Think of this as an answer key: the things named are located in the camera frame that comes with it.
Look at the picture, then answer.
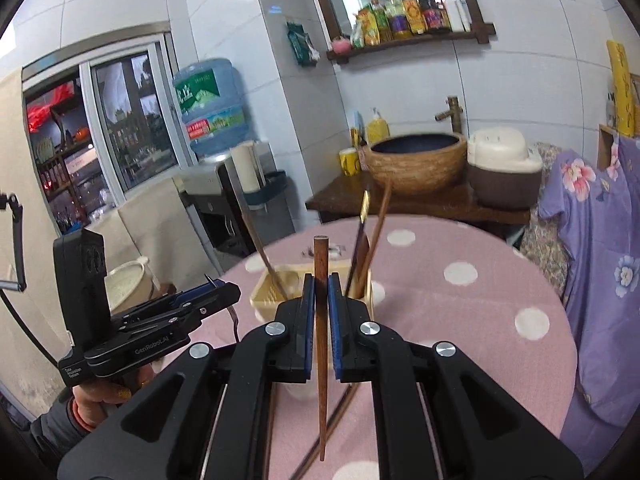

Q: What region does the brown wooden chopstick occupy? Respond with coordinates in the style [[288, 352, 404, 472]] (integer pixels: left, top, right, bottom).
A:
[[356, 179, 393, 297], [300, 384, 362, 465], [241, 210, 288, 301], [312, 235, 331, 462]]

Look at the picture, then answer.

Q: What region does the pink dotted tablecloth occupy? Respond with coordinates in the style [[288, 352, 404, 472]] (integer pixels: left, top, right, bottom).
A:
[[150, 212, 573, 480]]

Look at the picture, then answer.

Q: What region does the white and brown rice cooker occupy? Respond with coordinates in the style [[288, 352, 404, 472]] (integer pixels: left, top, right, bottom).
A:
[[467, 127, 543, 210]]

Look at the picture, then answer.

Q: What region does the blue water dispenser bottle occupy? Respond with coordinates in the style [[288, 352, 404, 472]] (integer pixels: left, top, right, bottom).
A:
[[172, 57, 251, 161]]

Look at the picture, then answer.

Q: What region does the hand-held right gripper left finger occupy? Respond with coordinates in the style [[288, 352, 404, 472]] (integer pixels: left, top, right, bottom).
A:
[[57, 273, 317, 480]]

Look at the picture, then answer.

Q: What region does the cream plastic utensil holder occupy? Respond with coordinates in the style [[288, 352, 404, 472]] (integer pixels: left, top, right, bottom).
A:
[[249, 262, 373, 326]]

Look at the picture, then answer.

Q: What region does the grey water dispenser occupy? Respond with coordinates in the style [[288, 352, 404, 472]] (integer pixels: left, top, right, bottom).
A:
[[180, 152, 296, 261]]

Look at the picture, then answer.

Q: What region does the blue-grey paper towel holder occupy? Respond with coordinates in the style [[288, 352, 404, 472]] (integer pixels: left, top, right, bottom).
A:
[[245, 170, 291, 211]]

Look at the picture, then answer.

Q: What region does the yellow mug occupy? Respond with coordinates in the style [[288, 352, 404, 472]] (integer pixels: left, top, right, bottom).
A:
[[339, 147, 362, 177]]

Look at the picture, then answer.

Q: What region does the dark wooden counter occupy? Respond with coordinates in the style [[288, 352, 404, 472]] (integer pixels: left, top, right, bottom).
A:
[[305, 180, 531, 241]]

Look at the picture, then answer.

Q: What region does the cream electric cooking pot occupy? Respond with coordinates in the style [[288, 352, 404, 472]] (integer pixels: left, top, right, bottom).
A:
[[105, 256, 161, 316]]

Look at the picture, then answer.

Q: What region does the red ornament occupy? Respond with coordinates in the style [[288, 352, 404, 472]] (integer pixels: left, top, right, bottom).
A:
[[27, 82, 76, 133]]

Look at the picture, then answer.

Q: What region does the woven pattern wash basin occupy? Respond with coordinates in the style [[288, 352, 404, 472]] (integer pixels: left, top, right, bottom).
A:
[[363, 131, 468, 196]]

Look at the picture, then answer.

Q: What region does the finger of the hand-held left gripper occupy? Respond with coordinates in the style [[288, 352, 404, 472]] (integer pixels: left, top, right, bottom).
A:
[[122, 281, 240, 323], [117, 289, 242, 341]]

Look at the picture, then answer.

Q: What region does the row of condiment bottles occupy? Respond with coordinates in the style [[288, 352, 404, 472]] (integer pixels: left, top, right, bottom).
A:
[[350, 0, 473, 47]]

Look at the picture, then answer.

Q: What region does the dark wooden display shelf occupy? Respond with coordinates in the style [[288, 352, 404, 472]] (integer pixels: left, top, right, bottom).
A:
[[25, 80, 101, 236]]

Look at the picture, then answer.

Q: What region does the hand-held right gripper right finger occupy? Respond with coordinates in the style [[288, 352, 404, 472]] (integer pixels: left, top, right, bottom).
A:
[[327, 273, 584, 480]]

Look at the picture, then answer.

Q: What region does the black curved cable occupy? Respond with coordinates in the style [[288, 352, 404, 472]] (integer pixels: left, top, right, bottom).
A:
[[0, 290, 63, 373]]

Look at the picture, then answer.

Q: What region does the brown patterned cloth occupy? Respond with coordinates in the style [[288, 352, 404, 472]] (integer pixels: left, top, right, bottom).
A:
[[520, 142, 571, 306]]

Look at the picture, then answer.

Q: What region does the bronze faucet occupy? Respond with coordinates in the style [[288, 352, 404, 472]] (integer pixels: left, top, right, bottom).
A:
[[434, 95, 463, 136]]

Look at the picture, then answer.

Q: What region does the purple floral cloth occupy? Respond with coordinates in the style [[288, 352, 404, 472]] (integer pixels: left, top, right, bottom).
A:
[[537, 135, 640, 461]]

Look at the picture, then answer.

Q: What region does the aluminium sliding window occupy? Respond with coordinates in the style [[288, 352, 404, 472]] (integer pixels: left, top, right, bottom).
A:
[[87, 42, 196, 196]]

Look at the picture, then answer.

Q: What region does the paper towel roll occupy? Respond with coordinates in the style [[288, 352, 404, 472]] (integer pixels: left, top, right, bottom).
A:
[[230, 141, 266, 193]]

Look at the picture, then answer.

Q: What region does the yellow patterned roll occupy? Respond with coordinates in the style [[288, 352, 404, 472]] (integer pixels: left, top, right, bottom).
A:
[[606, 40, 638, 136]]

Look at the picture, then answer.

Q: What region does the yellow soap pump bottle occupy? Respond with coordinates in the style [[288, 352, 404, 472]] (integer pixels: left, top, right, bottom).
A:
[[366, 107, 391, 146]]

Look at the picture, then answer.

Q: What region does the person's left forearm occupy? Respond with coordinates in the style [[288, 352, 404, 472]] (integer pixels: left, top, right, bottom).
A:
[[27, 390, 96, 466]]

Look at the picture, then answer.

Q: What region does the person's left hand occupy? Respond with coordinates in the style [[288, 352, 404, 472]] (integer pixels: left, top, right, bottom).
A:
[[70, 365, 152, 433]]

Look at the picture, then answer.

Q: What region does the wooden framed mirror shelf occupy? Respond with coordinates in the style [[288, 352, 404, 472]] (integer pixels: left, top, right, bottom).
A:
[[305, 0, 497, 65]]

